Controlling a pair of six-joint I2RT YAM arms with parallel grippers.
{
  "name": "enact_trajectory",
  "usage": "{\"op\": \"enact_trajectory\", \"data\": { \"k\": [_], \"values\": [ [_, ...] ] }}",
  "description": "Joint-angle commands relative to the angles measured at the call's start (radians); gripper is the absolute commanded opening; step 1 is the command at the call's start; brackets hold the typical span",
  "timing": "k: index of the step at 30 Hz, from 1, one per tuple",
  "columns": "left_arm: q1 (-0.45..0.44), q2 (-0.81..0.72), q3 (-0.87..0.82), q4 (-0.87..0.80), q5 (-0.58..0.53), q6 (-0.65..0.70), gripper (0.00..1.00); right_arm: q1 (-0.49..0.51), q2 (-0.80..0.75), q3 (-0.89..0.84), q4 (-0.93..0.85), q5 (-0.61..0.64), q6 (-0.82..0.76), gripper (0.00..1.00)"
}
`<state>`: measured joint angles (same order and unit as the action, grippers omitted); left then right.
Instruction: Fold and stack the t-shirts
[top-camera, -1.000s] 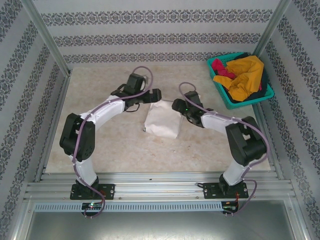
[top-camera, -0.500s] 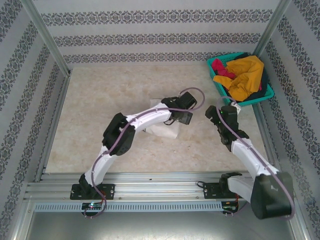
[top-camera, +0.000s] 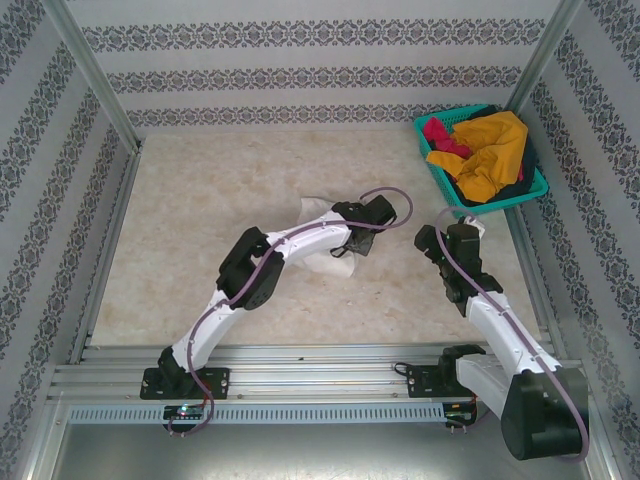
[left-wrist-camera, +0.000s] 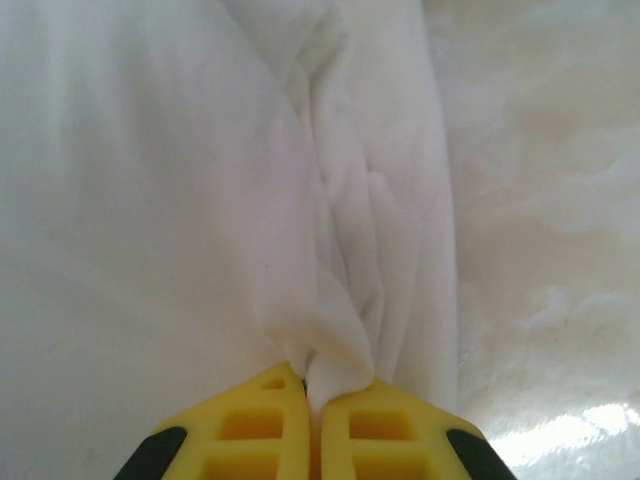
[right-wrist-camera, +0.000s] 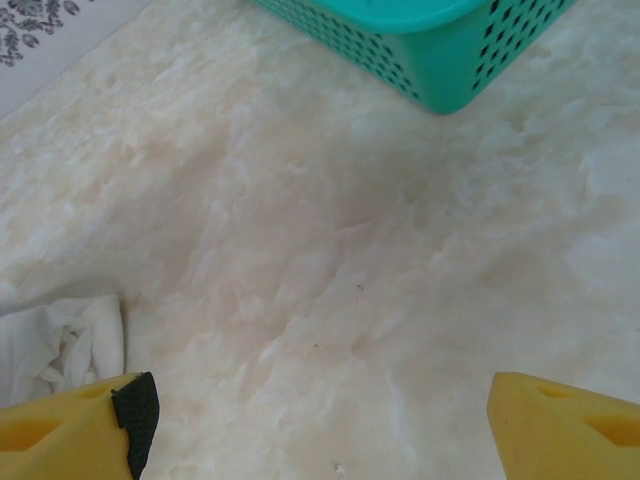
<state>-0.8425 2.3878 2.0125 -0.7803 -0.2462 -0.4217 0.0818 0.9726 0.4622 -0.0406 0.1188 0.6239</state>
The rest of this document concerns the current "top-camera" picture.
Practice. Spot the white flower print t-shirt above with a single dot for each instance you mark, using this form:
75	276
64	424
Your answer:
312	207

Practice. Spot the teal plastic basket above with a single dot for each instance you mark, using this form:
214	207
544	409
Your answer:
500	202

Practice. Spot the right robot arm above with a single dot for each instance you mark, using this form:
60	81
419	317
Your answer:
540	420

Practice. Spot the red t-shirt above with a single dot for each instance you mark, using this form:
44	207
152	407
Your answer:
437	132

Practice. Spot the orange t-shirt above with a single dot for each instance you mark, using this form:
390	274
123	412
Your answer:
495	150

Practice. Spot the dark navy t-shirt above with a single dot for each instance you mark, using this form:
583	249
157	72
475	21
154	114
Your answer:
530	165

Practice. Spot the metal bottom shelf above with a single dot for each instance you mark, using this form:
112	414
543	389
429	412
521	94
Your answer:
320	455

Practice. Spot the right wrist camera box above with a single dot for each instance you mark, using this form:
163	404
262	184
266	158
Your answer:
477	227

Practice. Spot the aluminium side rail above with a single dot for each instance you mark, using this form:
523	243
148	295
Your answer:
529	260
128	170

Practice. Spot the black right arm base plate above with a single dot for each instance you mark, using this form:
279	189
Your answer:
420	382

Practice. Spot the aluminium mounting rail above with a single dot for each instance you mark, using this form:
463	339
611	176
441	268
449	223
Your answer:
310	375

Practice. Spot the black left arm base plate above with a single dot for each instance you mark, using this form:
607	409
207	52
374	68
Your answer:
220	382

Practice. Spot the aluminium frame post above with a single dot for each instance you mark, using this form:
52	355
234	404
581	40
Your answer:
534	75
95	75

